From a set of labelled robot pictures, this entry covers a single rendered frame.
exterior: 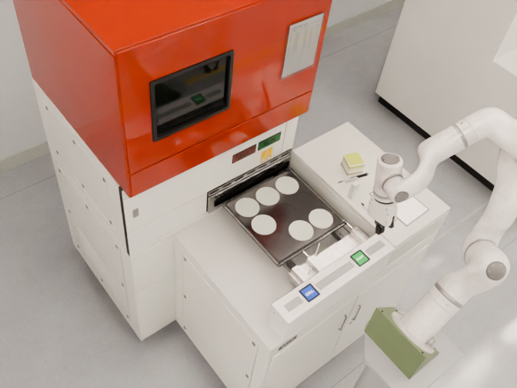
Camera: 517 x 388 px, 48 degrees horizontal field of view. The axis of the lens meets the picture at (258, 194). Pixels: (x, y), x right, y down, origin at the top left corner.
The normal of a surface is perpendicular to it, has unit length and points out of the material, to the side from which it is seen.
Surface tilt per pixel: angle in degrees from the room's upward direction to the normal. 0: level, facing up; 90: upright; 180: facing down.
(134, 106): 90
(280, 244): 0
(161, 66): 90
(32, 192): 0
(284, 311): 0
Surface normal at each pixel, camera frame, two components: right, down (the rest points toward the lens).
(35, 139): 0.62, 0.64
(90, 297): 0.10, -0.64
